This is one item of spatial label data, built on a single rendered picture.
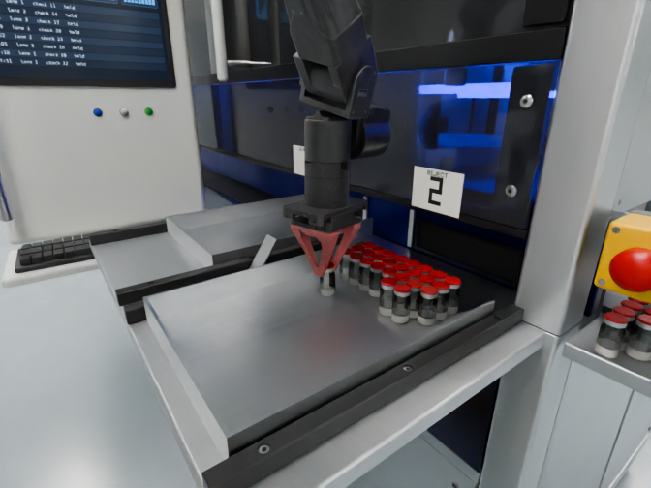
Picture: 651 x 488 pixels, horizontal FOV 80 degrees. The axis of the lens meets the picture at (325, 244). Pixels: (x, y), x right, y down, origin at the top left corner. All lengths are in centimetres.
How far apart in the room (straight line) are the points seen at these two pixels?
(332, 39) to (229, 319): 34
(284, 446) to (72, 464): 142
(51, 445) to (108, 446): 20
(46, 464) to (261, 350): 137
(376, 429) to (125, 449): 137
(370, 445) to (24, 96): 105
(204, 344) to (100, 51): 86
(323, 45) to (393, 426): 36
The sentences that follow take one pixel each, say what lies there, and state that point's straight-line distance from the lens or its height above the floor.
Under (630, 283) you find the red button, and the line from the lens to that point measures 45.
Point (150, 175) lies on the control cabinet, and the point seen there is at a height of 94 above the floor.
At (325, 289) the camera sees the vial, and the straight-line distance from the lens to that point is 54.
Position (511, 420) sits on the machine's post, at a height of 73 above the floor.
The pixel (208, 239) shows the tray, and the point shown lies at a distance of 80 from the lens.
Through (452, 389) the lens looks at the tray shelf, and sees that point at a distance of 42.
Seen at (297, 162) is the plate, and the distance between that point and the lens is 84.
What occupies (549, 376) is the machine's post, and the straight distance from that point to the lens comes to 57.
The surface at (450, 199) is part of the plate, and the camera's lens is 56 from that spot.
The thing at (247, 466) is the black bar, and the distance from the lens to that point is 32.
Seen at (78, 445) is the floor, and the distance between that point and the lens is 176.
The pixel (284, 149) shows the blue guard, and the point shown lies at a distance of 89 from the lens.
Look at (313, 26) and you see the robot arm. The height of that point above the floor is 121.
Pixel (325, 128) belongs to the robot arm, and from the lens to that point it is 46.
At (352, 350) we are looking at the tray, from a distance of 44.
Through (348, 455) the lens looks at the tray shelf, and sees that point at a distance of 35.
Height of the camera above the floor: 114
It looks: 21 degrees down
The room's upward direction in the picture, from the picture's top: straight up
